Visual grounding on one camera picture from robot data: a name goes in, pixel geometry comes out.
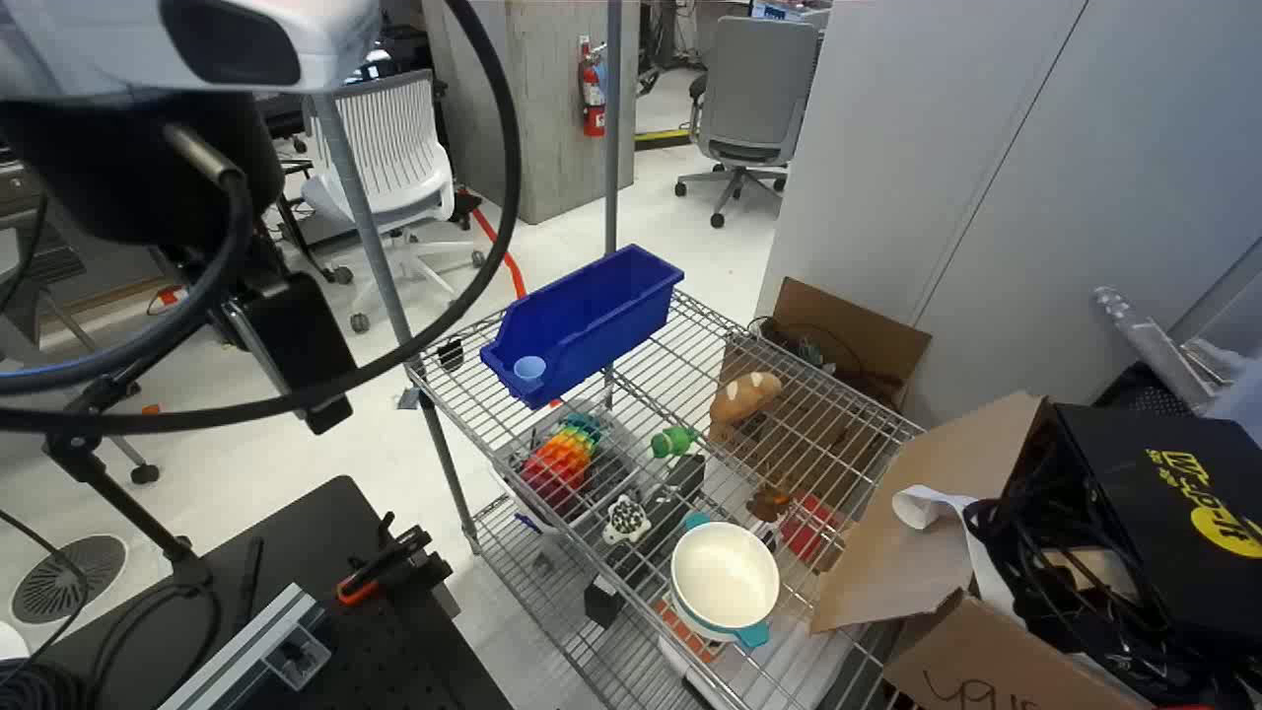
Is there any small grey green object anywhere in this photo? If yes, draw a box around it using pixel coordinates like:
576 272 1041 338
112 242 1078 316
603 495 653 550

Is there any small brown toy object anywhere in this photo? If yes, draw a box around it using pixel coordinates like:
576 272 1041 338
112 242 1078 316
747 485 798 524

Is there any red toy object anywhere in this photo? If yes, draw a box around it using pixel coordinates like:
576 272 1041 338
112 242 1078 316
782 495 842 567

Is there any small black object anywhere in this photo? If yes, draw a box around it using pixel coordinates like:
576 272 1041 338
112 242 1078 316
578 580 622 631

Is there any blue plastic bin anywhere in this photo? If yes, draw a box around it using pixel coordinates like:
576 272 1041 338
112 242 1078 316
478 242 691 411

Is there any small green toy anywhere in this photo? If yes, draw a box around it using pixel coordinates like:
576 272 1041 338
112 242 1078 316
651 424 700 464

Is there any small open cardboard box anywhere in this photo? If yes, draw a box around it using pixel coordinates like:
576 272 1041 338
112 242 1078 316
753 272 934 416

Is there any white bowl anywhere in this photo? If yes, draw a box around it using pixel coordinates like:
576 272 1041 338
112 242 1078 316
668 517 783 647

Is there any red fire extinguisher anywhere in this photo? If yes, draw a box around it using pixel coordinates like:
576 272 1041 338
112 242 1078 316
576 32 616 141

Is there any grey office chair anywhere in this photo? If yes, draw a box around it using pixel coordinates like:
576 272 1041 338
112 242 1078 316
672 13 828 232

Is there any white mesh office chair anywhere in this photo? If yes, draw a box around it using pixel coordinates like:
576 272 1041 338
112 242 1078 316
277 67 491 334

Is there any black orange clamp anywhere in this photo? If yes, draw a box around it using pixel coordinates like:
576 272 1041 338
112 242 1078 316
332 514 457 613

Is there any white crumpled paper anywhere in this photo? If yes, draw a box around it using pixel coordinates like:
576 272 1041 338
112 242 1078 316
886 483 986 535

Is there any large cardboard box flap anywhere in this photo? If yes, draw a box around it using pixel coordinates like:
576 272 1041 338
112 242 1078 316
807 390 1058 637

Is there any cardboard box with writing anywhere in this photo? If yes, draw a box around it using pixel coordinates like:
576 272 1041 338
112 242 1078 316
881 588 1158 710

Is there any black bag yellow print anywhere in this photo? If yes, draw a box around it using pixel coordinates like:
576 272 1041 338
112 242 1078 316
1044 403 1262 647

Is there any round floor drain grate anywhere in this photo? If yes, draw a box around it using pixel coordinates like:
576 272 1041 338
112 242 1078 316
9 534 129 627

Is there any rainbow stacking ring toy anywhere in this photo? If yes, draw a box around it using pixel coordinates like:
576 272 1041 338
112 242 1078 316
522 411 612 514

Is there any orange floor cable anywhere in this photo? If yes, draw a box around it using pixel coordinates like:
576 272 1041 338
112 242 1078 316
467 203 532 305

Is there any metal wire shelf cart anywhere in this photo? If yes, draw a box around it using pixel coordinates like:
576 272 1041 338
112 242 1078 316
307 0 928 710

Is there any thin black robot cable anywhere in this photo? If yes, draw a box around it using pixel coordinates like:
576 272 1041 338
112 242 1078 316
0 0 527 443

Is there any black camera stand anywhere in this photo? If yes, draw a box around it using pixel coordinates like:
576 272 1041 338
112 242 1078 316
43 259 364 601

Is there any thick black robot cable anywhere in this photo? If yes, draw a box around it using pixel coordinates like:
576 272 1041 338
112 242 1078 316
0 123 260 400

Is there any tangled black cable bundle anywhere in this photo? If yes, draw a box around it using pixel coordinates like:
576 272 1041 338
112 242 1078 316
963 451 1262 708

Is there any aluminium extrusion rail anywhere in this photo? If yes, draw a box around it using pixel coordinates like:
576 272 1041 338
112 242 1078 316
155 580 334 710

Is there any black cable on table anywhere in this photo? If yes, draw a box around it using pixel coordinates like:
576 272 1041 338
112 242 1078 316
0 507 229 710

